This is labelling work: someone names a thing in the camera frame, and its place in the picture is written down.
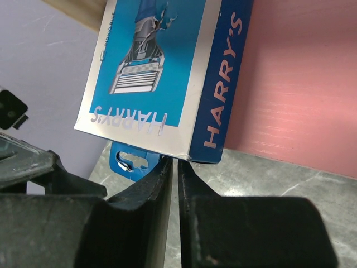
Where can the blue razor box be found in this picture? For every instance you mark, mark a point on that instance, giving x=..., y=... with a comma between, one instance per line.
x=163, y=79

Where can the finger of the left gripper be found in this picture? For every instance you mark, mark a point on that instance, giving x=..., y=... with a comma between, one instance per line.
x=22, y=162

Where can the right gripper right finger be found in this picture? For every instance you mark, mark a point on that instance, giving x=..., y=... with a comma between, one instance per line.
x=218, y=231

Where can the pink three-tier shelf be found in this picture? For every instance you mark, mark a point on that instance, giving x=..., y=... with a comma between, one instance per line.
x=295, y=99

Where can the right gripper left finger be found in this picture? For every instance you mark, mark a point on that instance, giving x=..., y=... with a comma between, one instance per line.
x=127, y=230

